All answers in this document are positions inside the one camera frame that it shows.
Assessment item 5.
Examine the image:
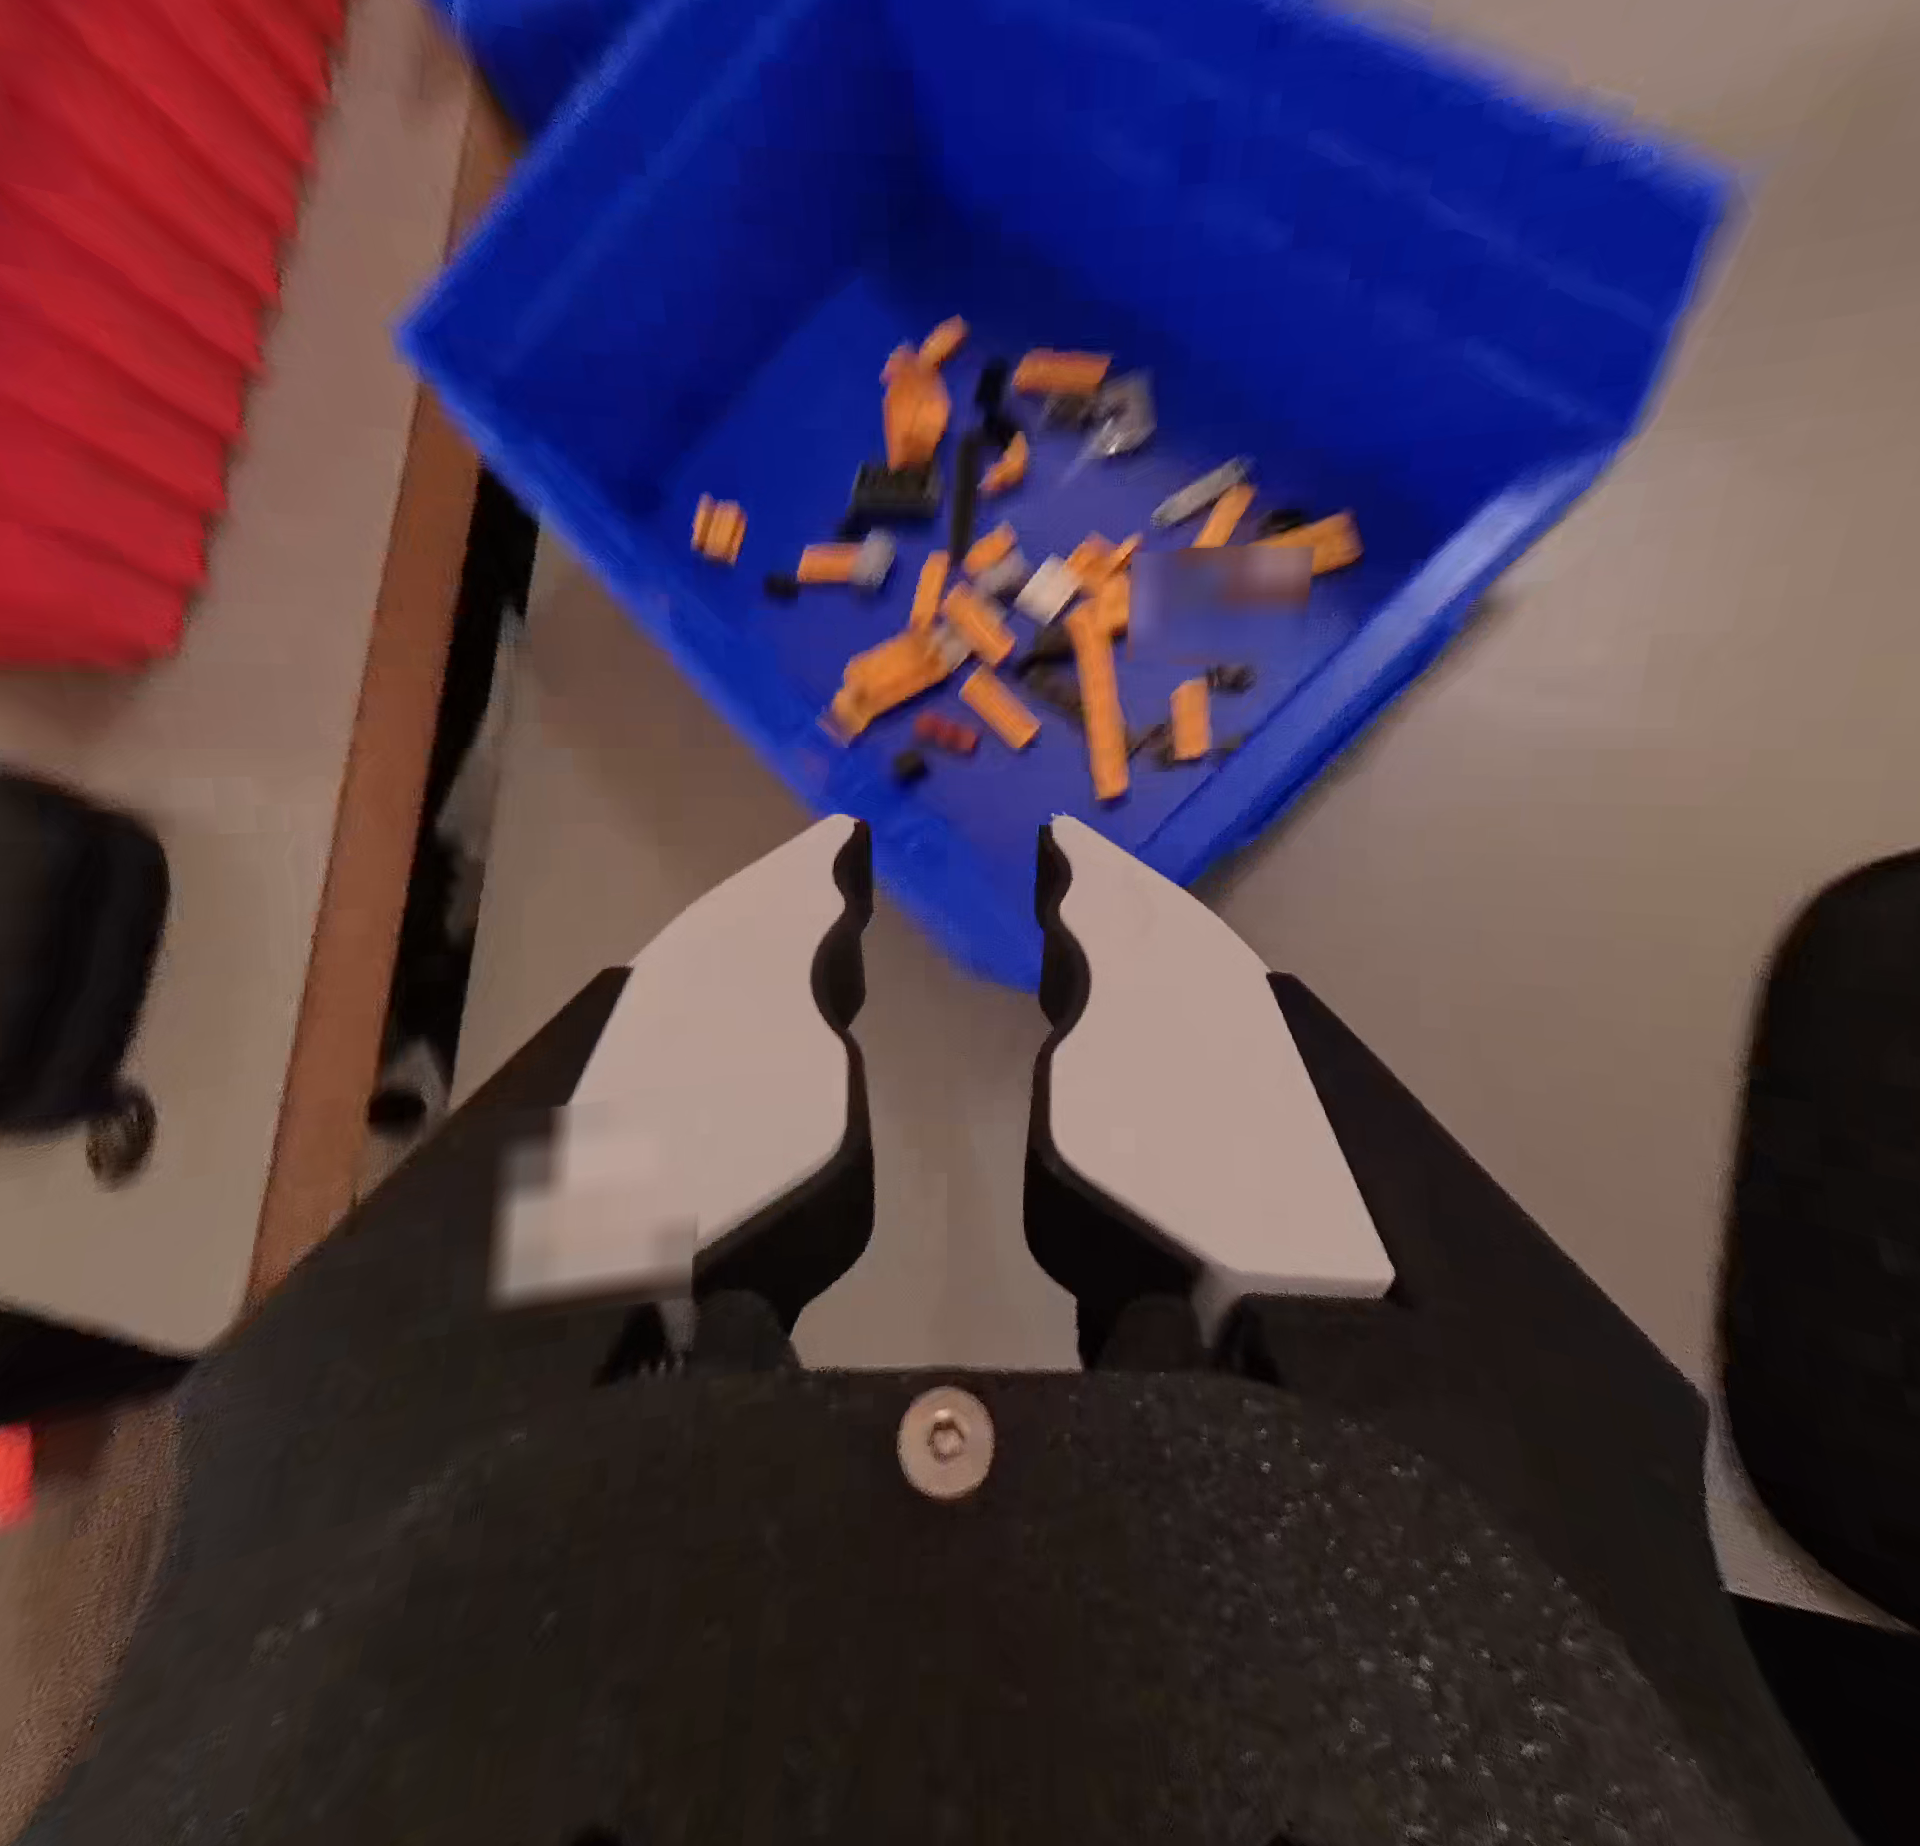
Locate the black zip pouch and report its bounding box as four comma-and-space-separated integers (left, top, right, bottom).
0, 771, 175, 1192

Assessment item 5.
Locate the pile of toy bricks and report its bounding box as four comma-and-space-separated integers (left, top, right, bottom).
685, 315, 1370, 807

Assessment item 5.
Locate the person's right forearm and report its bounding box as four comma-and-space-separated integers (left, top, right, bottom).
1716, 846, 1920, 1633

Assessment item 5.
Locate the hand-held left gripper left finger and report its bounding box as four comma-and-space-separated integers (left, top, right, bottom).
561, 813, 880, 1295

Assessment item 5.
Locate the blue bin holding paper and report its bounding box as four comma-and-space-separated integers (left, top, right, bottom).
385, 0, 697, 142

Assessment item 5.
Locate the blue plastic bin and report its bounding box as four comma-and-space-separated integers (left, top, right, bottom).
393, 0, 1747, 997

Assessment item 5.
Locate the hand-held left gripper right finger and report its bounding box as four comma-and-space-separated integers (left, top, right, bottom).
1025, 813, 1401, 1318

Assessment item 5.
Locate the grey desk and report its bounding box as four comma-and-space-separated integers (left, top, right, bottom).
449, 0, 1920, 1632

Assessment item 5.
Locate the red plastic bin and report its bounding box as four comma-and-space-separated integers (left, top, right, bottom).
0, 0, 372, 674

